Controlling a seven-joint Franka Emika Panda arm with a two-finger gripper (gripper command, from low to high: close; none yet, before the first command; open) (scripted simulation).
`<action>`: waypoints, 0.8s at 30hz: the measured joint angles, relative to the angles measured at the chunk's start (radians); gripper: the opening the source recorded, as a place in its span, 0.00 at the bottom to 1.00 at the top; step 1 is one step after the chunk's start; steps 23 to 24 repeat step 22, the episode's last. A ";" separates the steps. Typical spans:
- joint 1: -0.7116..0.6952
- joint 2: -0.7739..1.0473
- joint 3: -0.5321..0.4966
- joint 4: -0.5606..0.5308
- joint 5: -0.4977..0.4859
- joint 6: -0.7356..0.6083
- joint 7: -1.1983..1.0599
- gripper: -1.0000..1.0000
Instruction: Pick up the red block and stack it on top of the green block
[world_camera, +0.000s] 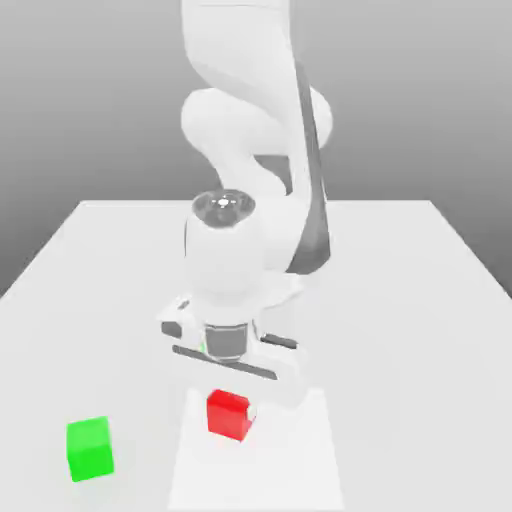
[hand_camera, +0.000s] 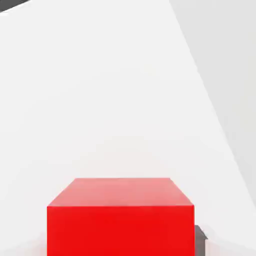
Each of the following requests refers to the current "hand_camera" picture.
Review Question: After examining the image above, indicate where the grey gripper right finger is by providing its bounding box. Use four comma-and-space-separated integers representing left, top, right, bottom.
194, 224, 223, 256

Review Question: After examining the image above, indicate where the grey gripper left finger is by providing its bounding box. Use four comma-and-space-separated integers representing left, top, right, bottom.
34, 232, 48, 256

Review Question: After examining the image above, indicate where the small red cube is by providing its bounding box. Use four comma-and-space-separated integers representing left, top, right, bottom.
46, 177, 196, 256

